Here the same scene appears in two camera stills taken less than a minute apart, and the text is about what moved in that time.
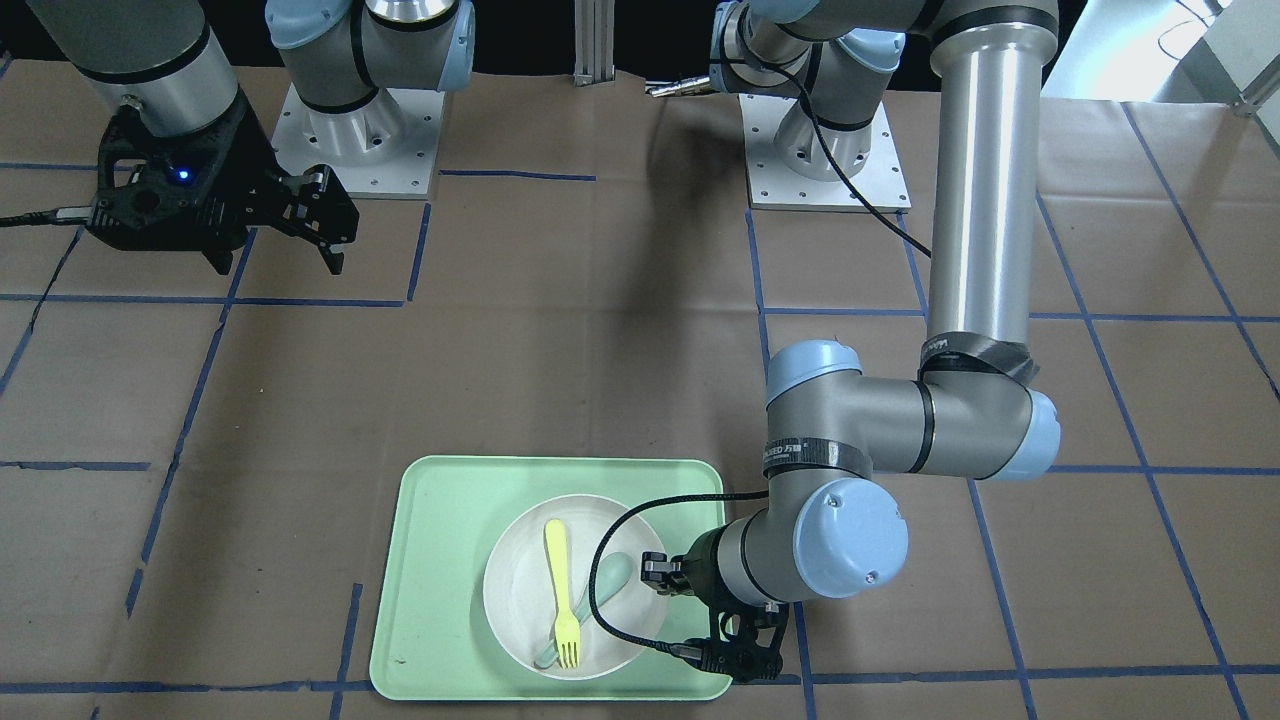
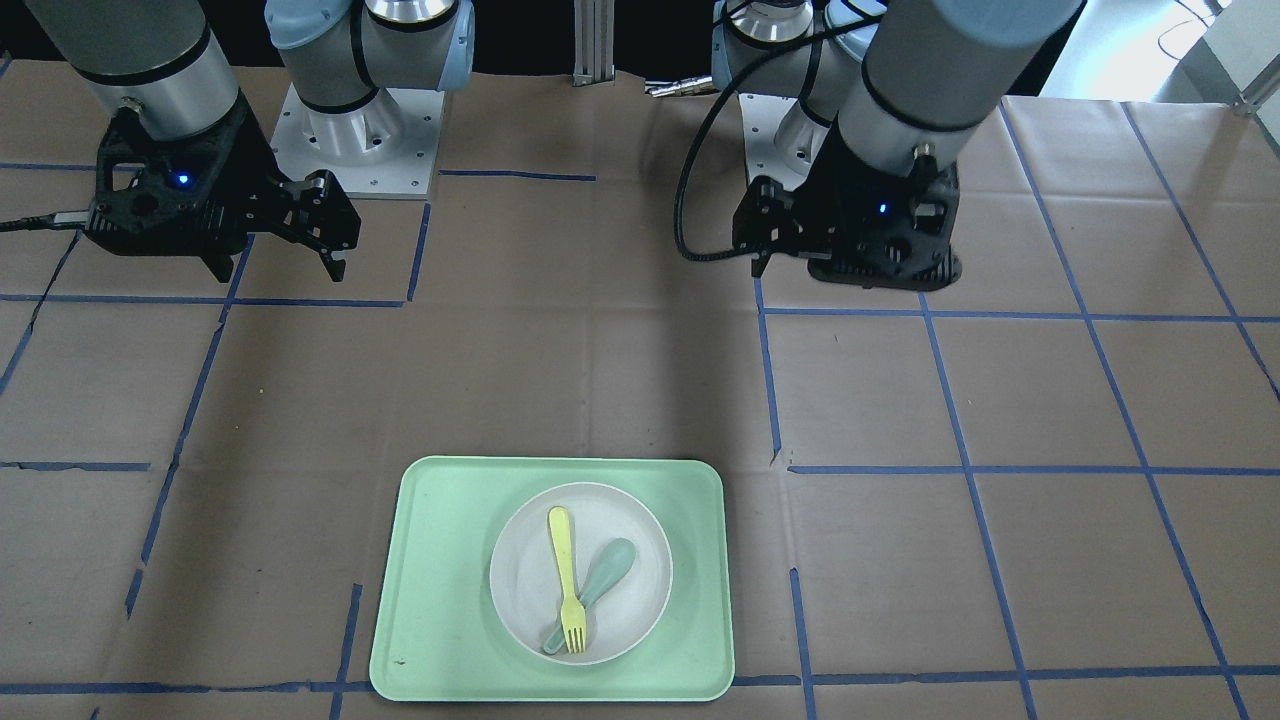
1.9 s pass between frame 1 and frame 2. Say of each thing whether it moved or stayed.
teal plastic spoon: moved
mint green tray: stayed
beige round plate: moved
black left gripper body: moved
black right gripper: stayed
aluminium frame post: stayed
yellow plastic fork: moved
